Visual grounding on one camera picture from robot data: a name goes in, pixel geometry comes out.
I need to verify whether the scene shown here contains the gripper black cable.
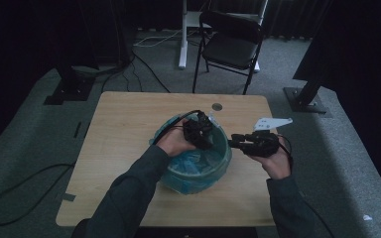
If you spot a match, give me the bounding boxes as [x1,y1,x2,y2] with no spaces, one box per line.
[152,109,202,147]
[276,133,295,175]

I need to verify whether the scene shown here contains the person's right hand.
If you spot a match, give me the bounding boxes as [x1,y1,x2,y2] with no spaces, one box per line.
[247,134,294,180]

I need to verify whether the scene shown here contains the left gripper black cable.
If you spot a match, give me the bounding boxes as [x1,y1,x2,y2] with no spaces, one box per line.
[152,109,202,147]

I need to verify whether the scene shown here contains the dark curtain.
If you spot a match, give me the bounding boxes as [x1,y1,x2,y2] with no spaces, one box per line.
[292,0,381,210]

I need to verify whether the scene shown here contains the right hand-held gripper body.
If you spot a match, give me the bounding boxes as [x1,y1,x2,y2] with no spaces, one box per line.
[242,117,294,159]

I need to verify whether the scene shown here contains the black stand with base plate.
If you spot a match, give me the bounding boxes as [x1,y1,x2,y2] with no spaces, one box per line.
[43,64,96,106]

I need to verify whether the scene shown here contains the white cable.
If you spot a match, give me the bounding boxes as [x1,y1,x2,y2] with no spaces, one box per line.
[133,29,184,48]

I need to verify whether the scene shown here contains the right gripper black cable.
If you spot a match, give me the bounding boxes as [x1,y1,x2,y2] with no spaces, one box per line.
[276,133,295,175]

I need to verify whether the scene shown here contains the blue plastic bag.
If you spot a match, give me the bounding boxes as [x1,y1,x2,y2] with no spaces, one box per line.
[149,112,233,196]

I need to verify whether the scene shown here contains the long black looped cable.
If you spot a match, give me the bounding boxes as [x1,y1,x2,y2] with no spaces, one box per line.
[0,163,76,227]

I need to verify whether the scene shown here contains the black folding chair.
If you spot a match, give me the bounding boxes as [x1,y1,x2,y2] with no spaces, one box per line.
[191,9,266,96]

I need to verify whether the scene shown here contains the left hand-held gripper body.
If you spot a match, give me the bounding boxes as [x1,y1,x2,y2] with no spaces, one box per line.
[182,111,221,151]

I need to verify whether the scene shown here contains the thin black floor cables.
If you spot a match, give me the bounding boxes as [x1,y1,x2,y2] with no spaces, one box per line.
[100,53,172,94]

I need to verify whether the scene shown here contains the metal stand with bolted base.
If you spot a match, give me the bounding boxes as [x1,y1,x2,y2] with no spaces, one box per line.
[283,78,328,115]

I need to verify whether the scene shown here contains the person's left hand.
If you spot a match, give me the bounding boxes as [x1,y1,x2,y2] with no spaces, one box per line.
[157,119,197,159]

